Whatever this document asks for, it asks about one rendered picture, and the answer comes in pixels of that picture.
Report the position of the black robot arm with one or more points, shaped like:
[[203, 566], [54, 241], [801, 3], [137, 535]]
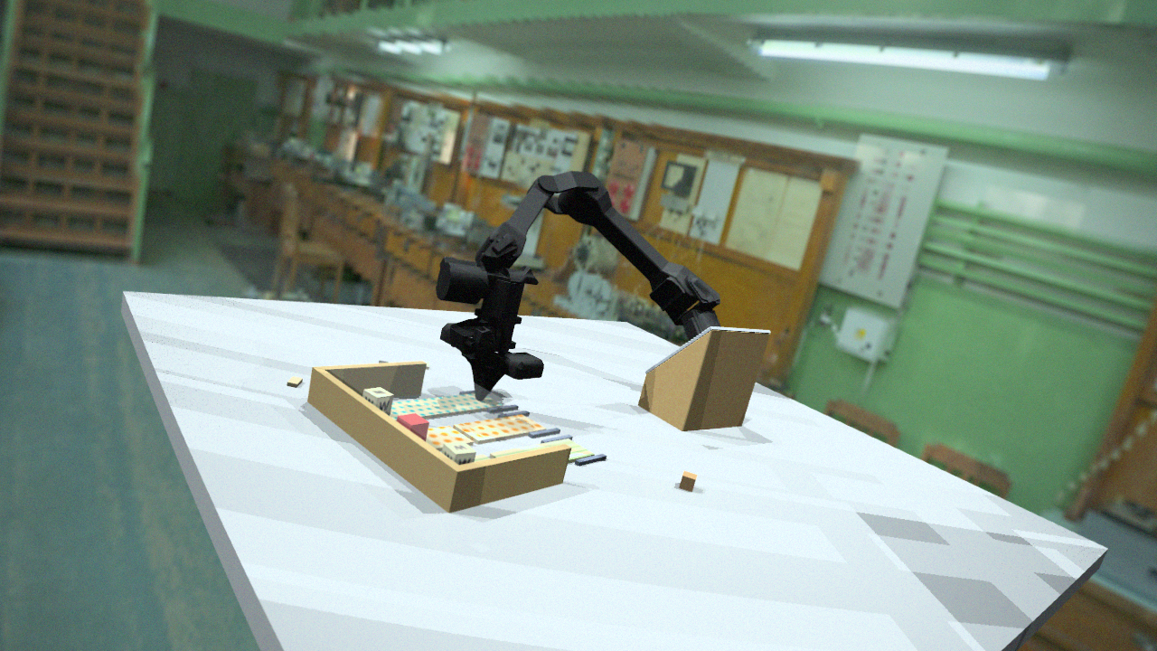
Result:
[[584, 198]]

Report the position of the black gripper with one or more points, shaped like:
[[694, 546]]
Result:
[[488, 366]]

